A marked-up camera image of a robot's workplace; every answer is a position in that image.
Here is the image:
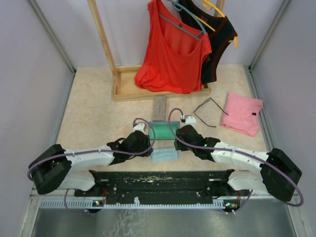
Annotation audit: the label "light blue cleaning cloth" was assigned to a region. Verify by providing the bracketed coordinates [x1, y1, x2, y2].
[151, 148, 178, 162]

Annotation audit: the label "blue-grey glasses case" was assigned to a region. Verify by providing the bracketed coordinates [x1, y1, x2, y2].
[149, 121, 180, 140]

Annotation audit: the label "thin metal frame sunglasses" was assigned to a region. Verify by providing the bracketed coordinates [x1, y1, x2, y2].
[193, 97, 229, 128]

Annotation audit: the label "grey glasses case green lining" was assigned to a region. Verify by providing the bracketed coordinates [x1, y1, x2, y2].
[152, 96, 167, 121]

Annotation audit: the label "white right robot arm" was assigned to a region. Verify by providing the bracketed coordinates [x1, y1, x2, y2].
[173, 125, 302, 202]

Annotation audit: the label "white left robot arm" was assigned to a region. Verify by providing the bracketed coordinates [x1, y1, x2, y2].
[27, 130, 153, 196]

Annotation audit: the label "wooden clothes rack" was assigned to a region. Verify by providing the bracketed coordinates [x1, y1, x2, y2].
[88, 0, 210, 101]

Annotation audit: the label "folded pink t-shirt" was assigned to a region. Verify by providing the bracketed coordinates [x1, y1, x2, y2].
[220, 92, 263, 137]

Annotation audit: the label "red tank top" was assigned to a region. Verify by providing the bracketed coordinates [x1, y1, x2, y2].
[134, 0, 211, 94]

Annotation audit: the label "black maroon-trimmed tank top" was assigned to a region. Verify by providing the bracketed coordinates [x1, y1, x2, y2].
[182, 0, 237, 84]

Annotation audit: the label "grey clothes hanger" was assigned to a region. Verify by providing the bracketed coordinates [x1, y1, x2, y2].
[158, 0, 207, 41]

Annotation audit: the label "yellow clothes hanger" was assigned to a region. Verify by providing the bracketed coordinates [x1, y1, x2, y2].
[201, 0, 238, 49]

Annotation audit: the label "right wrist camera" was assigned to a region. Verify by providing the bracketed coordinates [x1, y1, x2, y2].
[180, 115, 197, 126]

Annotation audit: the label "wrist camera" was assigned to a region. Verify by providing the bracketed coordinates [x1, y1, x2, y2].
[180, 115, 197, 126]
[133, 122, 146, 133]

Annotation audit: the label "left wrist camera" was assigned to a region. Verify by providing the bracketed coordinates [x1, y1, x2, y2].
[133, 122, 146, 133]

